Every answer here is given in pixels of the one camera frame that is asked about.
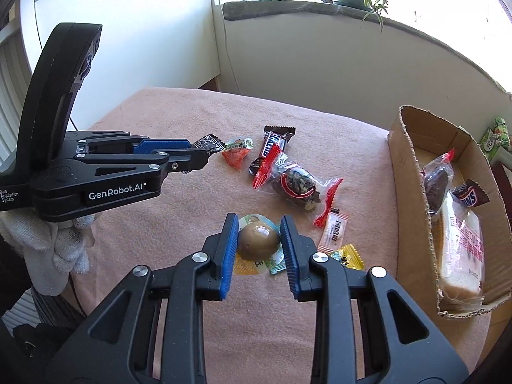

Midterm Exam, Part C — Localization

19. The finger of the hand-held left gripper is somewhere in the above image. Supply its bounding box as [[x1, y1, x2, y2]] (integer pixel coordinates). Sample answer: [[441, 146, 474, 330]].
[[76, 148, 212, 173], [66, 131, 193, 156]]

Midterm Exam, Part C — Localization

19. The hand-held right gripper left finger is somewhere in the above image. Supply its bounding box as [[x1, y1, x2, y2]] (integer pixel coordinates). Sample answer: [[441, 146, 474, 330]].
[[46, 213, 241, 384]]

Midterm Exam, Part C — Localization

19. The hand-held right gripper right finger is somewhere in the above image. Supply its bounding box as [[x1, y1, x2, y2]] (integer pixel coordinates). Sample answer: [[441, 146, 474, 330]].
[[280, 215, 468, 384]]

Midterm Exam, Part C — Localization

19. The small black snack packet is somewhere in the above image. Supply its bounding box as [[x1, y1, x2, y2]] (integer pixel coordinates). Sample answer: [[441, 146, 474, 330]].
[[190, 133, 225, 156]]

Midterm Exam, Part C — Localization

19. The braised egg packet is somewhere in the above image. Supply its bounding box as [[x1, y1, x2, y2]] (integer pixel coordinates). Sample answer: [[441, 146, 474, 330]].
[[233, 214, 285, 276]]

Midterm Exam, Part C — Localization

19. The cardboard box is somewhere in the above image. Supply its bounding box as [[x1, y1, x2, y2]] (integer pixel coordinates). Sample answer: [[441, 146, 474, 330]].
[[387, 105, 512, 318]]

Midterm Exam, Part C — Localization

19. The brown cake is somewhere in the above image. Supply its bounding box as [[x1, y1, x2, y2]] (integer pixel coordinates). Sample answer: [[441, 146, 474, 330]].
[[420, 148, 457, 214]]

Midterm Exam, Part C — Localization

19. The sliced bread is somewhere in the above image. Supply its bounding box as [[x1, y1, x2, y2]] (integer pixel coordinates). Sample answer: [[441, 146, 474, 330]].
[[434, 192, 486, 308]]

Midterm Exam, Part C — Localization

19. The small brown chocolate bar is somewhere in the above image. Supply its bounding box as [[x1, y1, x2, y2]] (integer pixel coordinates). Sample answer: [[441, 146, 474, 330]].
[[452, 179, 491, 209]]

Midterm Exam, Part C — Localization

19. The person's left hand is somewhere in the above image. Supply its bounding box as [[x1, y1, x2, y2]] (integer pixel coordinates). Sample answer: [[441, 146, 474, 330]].
[[0, 208, 97, 293]]

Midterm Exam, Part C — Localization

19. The red green jelly packet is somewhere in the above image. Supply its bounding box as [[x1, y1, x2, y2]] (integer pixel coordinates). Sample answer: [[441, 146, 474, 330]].
[[221, 137, 254, 167]]

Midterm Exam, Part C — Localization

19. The pink white candy packet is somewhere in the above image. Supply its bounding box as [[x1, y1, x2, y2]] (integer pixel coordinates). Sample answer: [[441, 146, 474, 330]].
[[318, 208, 348, 251]]

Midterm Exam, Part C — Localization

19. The yellow candy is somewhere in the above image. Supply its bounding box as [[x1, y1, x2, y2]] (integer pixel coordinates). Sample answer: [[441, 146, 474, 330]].
[[329, 244, 365, 269]]

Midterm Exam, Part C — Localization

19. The dark cake in red-edged wrapper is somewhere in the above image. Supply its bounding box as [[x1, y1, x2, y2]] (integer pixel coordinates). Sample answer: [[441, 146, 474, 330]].
[[252, 143, 345, 228]]

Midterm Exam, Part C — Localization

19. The large brown chocolate bar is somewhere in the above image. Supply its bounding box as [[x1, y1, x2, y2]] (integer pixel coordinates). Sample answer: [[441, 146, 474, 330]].
[[249, 125, 297, 177]]

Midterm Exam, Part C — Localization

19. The white cabinet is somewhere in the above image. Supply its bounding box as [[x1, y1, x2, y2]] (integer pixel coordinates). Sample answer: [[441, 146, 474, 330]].
[[20, 0, 222, 89]]

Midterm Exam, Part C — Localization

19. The green snack bag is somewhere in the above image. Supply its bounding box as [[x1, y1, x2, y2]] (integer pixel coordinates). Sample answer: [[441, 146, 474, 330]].
[[478, 117, 510, 156]]

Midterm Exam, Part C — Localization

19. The white cable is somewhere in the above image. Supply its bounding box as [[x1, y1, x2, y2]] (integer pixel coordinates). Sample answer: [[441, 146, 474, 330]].
[[218, 0, 241, 93]]

